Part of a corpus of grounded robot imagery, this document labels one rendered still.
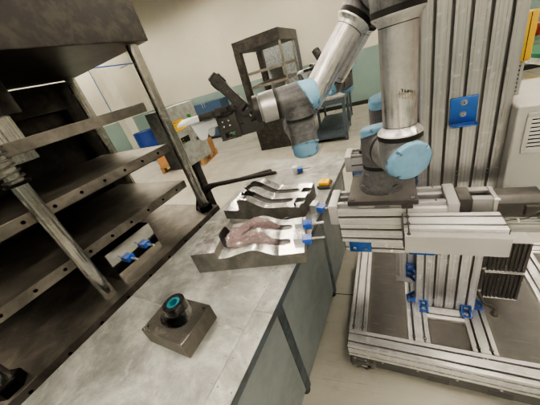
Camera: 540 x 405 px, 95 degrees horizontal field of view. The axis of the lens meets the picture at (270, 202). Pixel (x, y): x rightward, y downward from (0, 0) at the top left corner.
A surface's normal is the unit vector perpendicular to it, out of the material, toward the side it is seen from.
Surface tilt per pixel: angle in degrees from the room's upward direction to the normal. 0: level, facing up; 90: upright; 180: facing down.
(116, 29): 90
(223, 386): 0
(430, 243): 90
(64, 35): 90
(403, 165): 98
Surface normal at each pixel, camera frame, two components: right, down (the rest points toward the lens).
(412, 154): 0.10, 0.58
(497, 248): -0.36, 0.53
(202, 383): -0.26, -0.84
